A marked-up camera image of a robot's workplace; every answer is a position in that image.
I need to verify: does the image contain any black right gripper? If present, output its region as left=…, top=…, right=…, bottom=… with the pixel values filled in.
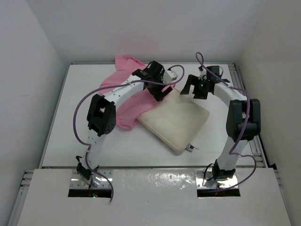
left=180, top=75, right=209, bottom=100

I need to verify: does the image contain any cream pillow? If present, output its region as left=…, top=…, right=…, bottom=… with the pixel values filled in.
left=137, top=89, right=210, bottom=153

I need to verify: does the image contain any pink pillowcase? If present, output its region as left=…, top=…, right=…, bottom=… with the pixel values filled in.
left=99, top=56, right=160, bottom=130

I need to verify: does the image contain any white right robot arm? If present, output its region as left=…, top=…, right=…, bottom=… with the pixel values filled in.
left=180, top=65, right=261, bottom=181

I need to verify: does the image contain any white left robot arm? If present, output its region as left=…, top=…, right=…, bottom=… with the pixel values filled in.
left=73, top=61, right=177, bottom=184

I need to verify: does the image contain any white front cover board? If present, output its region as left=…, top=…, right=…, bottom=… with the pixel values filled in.
left=18, top=169, right=290, bottom=226

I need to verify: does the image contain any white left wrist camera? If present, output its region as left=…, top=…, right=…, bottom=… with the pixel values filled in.
left=163, top=70, right=178, bottom=83

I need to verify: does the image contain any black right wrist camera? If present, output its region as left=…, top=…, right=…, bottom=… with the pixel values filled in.
left=208, top=65, right=223, bottom=77

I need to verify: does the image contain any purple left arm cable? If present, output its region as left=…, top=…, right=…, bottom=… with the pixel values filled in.
left=72, top=65, right=186, bottom=203

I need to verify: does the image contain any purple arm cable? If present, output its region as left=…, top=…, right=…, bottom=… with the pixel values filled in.
left=72, top=65, right=186, bottom=203
left=195, top=52, right=257, bottom=189

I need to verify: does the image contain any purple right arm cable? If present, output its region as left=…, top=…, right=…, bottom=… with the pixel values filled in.
left=195, top=52, right=257, bottom=189

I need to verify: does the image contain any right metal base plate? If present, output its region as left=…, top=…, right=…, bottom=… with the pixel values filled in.
left=195, top=169, right=239, bottom=189

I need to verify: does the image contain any metal base plate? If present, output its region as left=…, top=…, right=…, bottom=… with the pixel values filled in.
left=69, top=169, right=113, bottom=190
left=195, top=169, right=239, bottom=189

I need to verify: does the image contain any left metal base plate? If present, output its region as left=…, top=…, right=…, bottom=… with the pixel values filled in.
left=69, top=169, right=113, bottom=190

